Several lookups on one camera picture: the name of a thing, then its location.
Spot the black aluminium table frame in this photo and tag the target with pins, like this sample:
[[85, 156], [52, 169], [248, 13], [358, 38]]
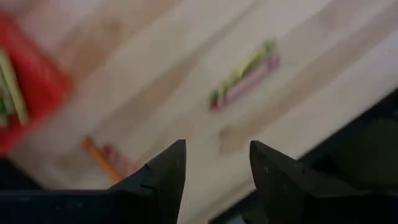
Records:
[[342, 133]]

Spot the red plastic basket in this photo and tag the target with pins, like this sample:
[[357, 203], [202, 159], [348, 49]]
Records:
[[40, 84]]

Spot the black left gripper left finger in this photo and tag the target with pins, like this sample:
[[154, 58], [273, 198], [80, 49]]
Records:
[[140, 205]]

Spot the pink crayon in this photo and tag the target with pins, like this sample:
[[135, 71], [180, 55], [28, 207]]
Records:
[[121, 160]]

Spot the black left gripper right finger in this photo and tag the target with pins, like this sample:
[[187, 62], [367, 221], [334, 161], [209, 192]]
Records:
[[286, 193]]

